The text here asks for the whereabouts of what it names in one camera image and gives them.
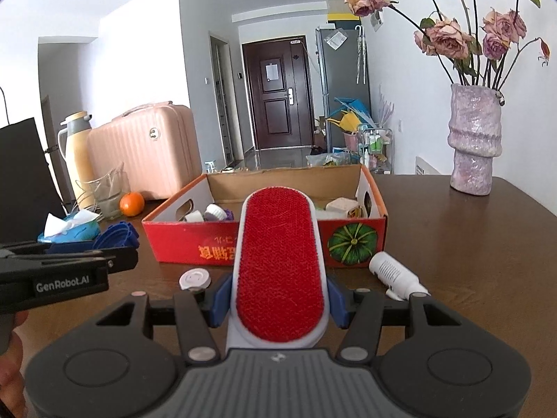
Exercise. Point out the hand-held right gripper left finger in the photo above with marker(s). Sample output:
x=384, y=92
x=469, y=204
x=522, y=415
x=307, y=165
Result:
x=222, y=302

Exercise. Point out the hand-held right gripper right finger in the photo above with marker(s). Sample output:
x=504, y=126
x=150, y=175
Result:
x=338, y=307

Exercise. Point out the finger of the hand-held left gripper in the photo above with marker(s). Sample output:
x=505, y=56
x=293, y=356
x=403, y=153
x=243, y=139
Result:
x=117, y=259
x=74, y=247

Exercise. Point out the blue ribbed bottle cap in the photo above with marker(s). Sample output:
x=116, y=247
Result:
x=119, y=233

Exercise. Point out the white and red lint brush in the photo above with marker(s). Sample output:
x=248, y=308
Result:
x=278, y=270

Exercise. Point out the red cardboard box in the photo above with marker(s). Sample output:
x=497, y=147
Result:
x=182, y=244

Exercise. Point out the white ribbed bottle cap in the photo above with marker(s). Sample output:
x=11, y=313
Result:
x=214, y=212

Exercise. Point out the person's left hand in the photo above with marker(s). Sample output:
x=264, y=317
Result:
x=11, y=379

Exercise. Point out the blue tissue pack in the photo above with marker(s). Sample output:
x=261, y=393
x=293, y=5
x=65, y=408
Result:
x=74, y=230

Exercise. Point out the small white round lid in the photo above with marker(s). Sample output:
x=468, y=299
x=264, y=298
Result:
x=195, y=278

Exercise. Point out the orange fruit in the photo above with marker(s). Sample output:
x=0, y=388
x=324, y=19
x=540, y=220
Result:
x=132, y=204

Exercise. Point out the clear glass cup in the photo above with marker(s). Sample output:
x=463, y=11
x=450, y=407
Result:
x=108, y=202

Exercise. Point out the white tube bottle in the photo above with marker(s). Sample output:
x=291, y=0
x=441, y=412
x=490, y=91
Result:
x=391, y=272

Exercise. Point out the small white plastic item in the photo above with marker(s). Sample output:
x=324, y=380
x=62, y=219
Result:
x=193, y=217

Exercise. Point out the black paper bag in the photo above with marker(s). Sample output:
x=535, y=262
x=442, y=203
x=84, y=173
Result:
x=21, y=174

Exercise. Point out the yellow thermos jug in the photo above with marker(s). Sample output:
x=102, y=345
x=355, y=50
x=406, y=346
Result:
x=78, y=156

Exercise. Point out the pink hard-shell suitcase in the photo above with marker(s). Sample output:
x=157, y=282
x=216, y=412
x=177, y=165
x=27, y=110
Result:
x=143, y=156

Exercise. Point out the white board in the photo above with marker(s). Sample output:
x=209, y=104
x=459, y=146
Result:
x=427, y=166

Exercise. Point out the pink bucket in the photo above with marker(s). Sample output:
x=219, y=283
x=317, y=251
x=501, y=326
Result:
x=351, y=140

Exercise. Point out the blue plastic item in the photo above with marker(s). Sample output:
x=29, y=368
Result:
x=359, y=109

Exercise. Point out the purple pampas grass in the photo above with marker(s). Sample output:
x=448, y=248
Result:
x=385, y=111

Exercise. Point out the dark brown door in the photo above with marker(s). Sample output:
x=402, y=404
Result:
x=278, y=109

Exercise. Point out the purple ceramic vase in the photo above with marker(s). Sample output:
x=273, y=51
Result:
x=474, y=139

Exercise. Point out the grey refrigerator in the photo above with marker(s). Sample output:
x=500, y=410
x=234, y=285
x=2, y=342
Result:
x=339, y=74

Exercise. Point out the clear folded umbrella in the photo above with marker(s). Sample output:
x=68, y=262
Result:
x=360, y=56

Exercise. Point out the yellow box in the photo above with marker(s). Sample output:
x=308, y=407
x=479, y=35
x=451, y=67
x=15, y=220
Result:
x=343, y=16

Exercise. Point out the dried pink rose bouquet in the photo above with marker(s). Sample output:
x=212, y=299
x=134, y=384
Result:
x=448, y=37

